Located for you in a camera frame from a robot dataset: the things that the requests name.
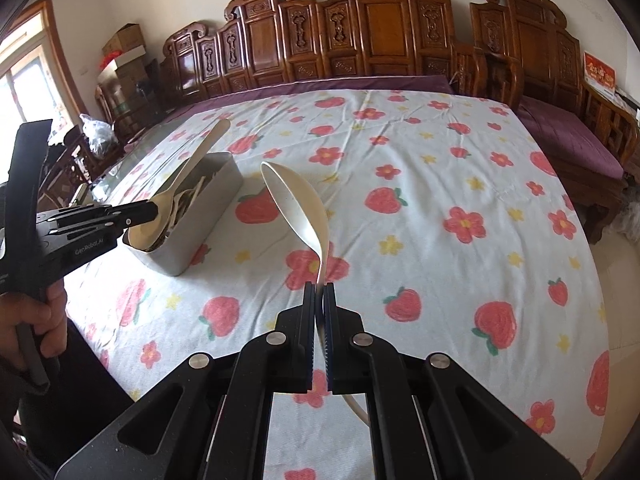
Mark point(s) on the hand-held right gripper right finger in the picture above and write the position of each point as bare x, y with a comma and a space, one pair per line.
345, 355

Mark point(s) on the strawberry printed tablecloth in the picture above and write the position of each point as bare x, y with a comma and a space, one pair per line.
425, 160

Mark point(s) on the grey fluffy object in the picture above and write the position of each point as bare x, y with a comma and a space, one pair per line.
625, 225

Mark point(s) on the wooden window frame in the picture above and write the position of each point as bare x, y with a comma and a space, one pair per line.
60, 60

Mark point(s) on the carved wooden panel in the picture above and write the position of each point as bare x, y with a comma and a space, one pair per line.
197, 65
385, 25

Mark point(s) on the light wooden chopstick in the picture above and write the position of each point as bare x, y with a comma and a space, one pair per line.
197, 187

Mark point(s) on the wooden bench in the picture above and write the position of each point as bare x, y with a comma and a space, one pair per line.
600, 125

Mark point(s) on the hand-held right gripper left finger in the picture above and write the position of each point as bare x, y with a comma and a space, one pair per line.
300, 350

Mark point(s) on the person's left hand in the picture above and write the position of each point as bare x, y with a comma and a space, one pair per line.
50, 320

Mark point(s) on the purple bench cushion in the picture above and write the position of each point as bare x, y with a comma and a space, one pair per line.
565, 135

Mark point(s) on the brown cardboard box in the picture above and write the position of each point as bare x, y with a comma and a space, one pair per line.
125, 39

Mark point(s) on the clear plastic bag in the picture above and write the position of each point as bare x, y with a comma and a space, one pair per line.
99, 132

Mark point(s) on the dark wooden chair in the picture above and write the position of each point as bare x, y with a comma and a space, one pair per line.
130, 105

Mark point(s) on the purple sofa cushion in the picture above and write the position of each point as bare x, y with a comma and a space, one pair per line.
350, 84

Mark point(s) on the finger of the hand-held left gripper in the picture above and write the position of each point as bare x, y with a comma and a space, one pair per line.
135, 221
100, 210

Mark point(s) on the large white ladle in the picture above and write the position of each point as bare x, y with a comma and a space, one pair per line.
295, 200

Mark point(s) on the person's dark clothing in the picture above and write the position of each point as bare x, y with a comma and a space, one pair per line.
75, 400

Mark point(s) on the grey rectangular tray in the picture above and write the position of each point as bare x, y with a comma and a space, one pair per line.
200, 240

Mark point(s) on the red printed box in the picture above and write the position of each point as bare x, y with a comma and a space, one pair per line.
599, 72

